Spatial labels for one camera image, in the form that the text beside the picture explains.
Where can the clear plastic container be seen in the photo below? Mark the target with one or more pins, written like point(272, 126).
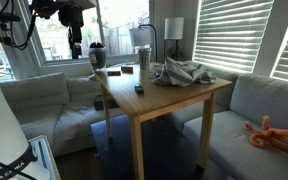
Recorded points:
point(97, 58)

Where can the small brown card box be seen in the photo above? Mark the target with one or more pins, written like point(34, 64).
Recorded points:
point(114, 73)

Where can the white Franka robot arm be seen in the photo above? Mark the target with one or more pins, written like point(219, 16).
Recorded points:
point(0, 133)

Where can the small colourful card box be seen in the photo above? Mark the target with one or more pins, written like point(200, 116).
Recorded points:
point(127, 69)

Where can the wooden table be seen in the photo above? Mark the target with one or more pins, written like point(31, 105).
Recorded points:
point(157, 96)

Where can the grey sofa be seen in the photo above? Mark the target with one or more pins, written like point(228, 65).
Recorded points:
point(244, 140)

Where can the dark blue rug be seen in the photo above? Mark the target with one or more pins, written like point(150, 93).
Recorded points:
point(164, 150)

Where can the striped grey white cloth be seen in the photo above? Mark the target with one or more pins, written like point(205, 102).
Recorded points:
point(180, 73)

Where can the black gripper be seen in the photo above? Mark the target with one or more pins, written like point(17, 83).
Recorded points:
point(75, 38)

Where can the white framed glass window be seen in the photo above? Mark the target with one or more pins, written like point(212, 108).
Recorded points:
point(120, 36)

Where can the white shelf frame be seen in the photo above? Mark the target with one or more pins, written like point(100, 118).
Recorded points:
point(42, 156)

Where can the white shade arc lamp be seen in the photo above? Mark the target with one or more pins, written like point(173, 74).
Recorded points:
point(140, 36)

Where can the orange plush toy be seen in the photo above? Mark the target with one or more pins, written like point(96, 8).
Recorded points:
point(277, 136)

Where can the black key fob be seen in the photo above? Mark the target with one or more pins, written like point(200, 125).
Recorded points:
point(139, 89)

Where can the black pouch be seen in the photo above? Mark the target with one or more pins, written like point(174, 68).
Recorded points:
point(99, 103)

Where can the metal tumbler cup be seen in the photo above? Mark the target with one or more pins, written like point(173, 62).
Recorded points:
point(144, 57)

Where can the white sofa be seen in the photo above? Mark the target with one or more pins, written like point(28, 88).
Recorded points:
point(47, 106)

